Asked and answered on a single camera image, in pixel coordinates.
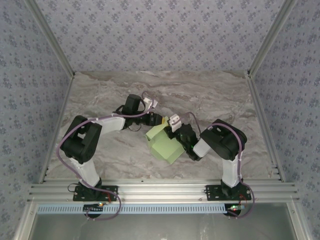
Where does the light green paper box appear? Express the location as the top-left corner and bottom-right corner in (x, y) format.
(144, 123), (185, 166)

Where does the aluminium cross beam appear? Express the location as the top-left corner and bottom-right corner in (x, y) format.
(26, 181), (300, 203)

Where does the black controller board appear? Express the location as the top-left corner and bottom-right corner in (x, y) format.
(83, 203), (105, 216)
(225, 203), (245, 218)

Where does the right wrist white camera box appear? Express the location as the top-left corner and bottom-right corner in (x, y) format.
(167, 114), (182, 133)

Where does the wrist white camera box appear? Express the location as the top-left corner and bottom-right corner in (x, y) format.
(167, 114), (182, 133)
(143, 97), (159, 110)

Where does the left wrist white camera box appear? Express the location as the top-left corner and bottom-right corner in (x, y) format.
(143, 97), (159, 110)

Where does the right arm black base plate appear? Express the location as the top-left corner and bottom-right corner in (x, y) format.
(205, 184), (252, 202)

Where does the aluminium side rail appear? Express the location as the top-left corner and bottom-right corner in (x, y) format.
(38, 73), (76, 185)
(246, 71), (287, 183)

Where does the pale blue slotted cable duct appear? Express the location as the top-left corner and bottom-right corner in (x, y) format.
(36, 202), (232, 215)

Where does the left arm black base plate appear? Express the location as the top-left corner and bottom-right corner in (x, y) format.
(72, 185), (119, 202)

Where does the aluminium frame post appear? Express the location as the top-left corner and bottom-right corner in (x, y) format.
(246, 0), (299, 77)
(24, 0), (76, 77)

